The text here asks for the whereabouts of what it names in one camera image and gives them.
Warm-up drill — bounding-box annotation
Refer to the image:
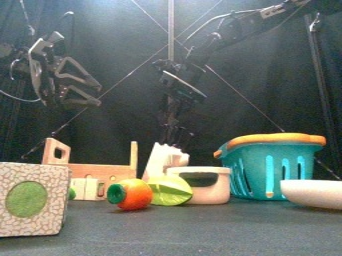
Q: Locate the white toy bottle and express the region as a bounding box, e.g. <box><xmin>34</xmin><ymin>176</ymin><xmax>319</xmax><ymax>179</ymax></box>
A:
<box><xmin>140</xmin><ymin>141</ymin><xmax>191</xmax><ymax>183</ymax></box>

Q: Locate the light wooden crate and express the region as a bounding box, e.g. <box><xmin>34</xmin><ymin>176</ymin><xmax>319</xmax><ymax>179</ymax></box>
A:
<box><xmin>40</xmin><ymin>137</ymin><xmax>139</xmax><ymax>202</ymax></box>

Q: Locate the lime green fruit slice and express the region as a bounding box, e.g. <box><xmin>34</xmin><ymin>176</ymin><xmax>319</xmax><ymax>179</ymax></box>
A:
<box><xmin>146</xmin><ymin>175</ymin><xmax>195</xmax><ymax>207</ymax></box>

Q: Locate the teal basket with orange rim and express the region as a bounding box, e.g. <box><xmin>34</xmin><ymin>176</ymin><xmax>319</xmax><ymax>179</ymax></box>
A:
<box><xmin>213</xmin><ymin>132</ymin><xmax>329</xmax><ymax>202</ymax></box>

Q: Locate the orange toy fruit green top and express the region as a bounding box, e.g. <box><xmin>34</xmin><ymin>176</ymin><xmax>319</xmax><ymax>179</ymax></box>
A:
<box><xmin>106</xmin><ymin>178</ymin><xmax>155</xmax><ymax>212</ymax></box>

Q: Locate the white striped toy block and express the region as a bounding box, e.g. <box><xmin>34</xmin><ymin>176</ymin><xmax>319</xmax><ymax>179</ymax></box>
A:
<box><xmin>70</xmin><ymin>177</ymin><xmax>107</xmax><ymax>202</ymax></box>

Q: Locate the crackle cube with green circle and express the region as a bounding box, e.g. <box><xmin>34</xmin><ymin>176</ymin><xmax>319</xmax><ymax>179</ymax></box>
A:
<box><xmin>0</xmin><ymin>161</ymin><xmax>74</xmax><ymax>239</ymax></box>

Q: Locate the white bowl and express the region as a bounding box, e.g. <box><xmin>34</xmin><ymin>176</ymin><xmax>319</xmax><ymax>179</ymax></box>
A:
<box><xmin>279</xmin><ymin>178</ymin><xmax>342</xmax><ymax>211</ymax></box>

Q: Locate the thin diagonal brace wire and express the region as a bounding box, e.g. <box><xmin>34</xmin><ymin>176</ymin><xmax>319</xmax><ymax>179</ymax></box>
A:
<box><xmin>130</xmin><ymin>0</ymin><xmax>342</xmax><ymax>182</ymax></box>
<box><xmin>18</xmin><ymin>0</ymin><xmax>225</xmax><ymax>160</ymax></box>

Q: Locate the vertical metal frame pole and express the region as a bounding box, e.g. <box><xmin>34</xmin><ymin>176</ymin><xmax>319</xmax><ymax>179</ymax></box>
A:
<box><xmin>167</xmin><ymin>0</ymin><xmax>177</xmax><ymax>63</ymax></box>

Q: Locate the white pot with grey handles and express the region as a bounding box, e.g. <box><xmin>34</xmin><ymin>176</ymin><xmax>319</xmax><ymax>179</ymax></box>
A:
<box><xmin>164</xmin><ymin>165</ymin><xmax>233</xmax><ymax>205</ymax></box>

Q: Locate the dark metal frame post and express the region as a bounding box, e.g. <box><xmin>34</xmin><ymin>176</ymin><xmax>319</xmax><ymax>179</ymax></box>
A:
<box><xmin>303</xmin><ymin>12</ymin><xmax>342</xmax><ymax>176</ymax></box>

